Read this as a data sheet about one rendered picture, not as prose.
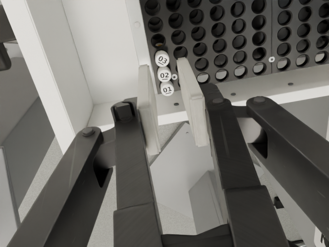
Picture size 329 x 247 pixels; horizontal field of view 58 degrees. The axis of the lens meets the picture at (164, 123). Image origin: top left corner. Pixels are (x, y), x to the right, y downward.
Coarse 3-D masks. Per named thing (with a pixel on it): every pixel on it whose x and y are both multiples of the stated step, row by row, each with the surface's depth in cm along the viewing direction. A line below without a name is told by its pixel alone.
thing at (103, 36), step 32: (64, 0) 30; (96, 0) 30; (96, 32) 32; (128, 32) 32; (96, 64) 33; (128, 64) 34; (96, 96) 35; (128, 96) 36; (160, 96) 35; (224, 96) 32; (256, 96) 31; (288, 96) 30; (320, 96) 31
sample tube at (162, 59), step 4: (156, 44) 29; (160, 44) 29; (156, 52) 27; (160, 52) 26; (164, 52) 26; (156, 56) 26; (160, 56) 26; (164, 56) 26; (168, 56) 26; (156, 60) 26; (160, 60) 26; (164, 60) 26; (168, 60) 26; (160, 64) 26; (164, 64) 26
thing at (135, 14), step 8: (128, 0) 29; (136, 0) 29; (128, 8) 30; (136, 8) 30; (128, 16) 30; (136, 16) 30; (136, 24) 30; (136, 32) 31; (144, 32) 31; (136, 40) 31; (144, 40) 31; (136, 48) 32; (144, 48) 32; (144, 56) 32; (152, 72) 33
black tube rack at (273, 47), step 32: (192, 0) 28; (224, 0) 25; (256, 0) 28; (288, 0) 28; (320, 0) 26; (192, 32) 29; (224, 32) 26; (256, 32) 26; (288, 32) 27; (320, 32) 27; (192, 64) 28; (224, 64) 28; (256, 64) 31; (288, 64) 28; (320, 64) 28
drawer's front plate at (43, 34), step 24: (24, 0) 22; (48, 0) 26; (24, 24) 22; (48, 24) 25; (24, 48) 23; (48, 48) 24; (72, 48) 31; (48, 72) 24; (72, 72) 30; (48, 96) 25; (72, 96) 28; (72, 120) 27
